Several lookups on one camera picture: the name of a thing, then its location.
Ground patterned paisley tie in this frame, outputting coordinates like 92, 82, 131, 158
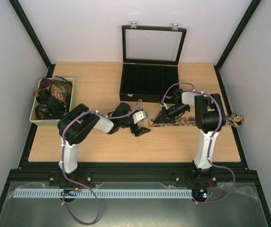
148, 114, 244, 128

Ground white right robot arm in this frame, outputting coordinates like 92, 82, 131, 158
153, 89, 226, 186

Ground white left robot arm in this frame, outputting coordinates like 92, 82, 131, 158
49, 101, 151, 188

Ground dark ties in basket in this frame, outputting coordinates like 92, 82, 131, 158
33, 75, 74, 120

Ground black compartment display box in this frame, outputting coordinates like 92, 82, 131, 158
119, 22, 187, 103

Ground pale green perforated basket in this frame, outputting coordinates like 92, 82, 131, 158
29, 77, 76, 127

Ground brown patterned tie over basket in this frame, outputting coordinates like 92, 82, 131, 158
34, 84, 66, 105

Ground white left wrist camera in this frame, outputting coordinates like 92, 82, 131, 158
132, 110, 148, 124

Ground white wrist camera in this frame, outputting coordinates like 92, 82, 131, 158
160, 101, 168, 109
132, 110, 148, 124

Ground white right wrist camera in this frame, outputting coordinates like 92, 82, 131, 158
160, 101, 168, 109

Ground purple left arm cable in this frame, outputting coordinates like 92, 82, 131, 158
60, 99, 143, 225

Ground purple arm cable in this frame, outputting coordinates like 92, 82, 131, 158
161, 82, 236, 205
60, 99, 143, 225

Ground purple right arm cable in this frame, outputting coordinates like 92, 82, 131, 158
161, 82, 236, 205

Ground light blue slotted cable duct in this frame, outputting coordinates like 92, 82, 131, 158
13, 189, 193, 199

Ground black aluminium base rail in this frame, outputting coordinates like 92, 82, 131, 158
6, 163, 261, 188

